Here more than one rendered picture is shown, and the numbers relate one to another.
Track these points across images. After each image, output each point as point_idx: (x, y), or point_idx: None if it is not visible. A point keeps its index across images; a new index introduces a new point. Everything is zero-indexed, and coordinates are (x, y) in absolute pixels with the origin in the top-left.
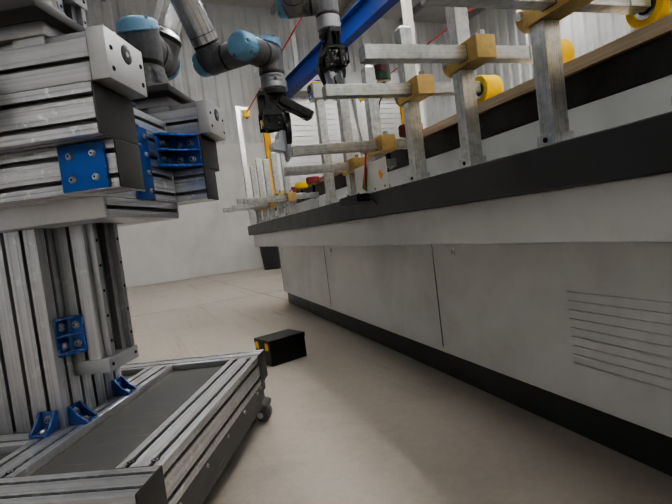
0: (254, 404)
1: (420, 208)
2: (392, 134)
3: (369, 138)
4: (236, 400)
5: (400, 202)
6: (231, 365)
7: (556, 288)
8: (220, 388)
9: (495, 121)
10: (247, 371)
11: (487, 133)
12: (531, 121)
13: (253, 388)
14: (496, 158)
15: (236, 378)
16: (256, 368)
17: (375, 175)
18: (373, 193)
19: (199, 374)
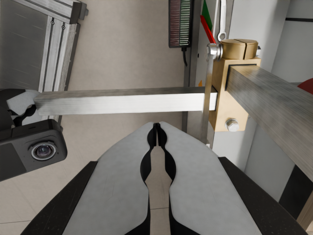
0: (75, 40)
1: None
2: (238, 130)
3: (231, 72)
4: (64, 74)
5: (183, 120)
6: (52, 35)
7: None
8: (53, 80)
9: (289, 209)
10: (65, 51)
11: (288, 190)
12: None
13: (71, 42)
14: (268, 175)
15: (60, 69)
16: (71, 31)
17: (202, 67)
18: (189, 62)
19: (29, 23)
